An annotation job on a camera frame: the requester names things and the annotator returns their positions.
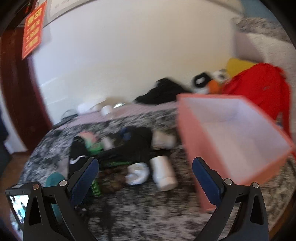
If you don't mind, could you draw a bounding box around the white plastic bottle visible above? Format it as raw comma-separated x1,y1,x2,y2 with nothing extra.
150,156,178,191

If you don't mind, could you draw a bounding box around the grey patterned blanket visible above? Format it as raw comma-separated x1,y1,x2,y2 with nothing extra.
19,108,295,241

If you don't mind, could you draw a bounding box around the phone screen on gripper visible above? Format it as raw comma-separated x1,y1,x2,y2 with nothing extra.
5,184,30,230

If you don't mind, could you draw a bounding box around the panda plush toy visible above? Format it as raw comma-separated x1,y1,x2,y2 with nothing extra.
191,69,230,94

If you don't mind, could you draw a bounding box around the red backpack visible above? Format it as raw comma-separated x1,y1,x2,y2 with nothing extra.
222,63,291,135

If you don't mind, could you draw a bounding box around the pink cardboard storage box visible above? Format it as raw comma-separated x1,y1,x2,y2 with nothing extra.
176,93,296,212

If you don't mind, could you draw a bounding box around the black nike sock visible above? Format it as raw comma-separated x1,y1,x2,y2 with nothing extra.
67,136,90,179

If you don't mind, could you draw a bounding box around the white rolled towel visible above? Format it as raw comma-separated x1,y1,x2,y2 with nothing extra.
77,102,97,115

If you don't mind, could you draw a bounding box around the pink green sponge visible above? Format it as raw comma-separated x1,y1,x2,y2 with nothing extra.
77,132,97,149

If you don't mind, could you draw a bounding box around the pink bed sheet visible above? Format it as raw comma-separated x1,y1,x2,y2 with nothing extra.
54,102,178,130

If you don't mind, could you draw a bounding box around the black cloth garment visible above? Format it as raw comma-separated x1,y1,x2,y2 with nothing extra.
134,78,191,105

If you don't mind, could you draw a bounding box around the white paper cup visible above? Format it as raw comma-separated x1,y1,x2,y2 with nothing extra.
100,105,113,118

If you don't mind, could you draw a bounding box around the red door sign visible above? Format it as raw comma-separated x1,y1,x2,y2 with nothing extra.
22,1,47,60

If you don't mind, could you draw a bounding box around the teal sock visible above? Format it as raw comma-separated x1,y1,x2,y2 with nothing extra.
45,172,67,223

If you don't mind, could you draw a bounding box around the yellow cushion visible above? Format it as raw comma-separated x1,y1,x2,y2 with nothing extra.
226,58,256,78

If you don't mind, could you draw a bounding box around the white crumpled sock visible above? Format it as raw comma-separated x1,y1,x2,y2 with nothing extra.
125,163,150,185

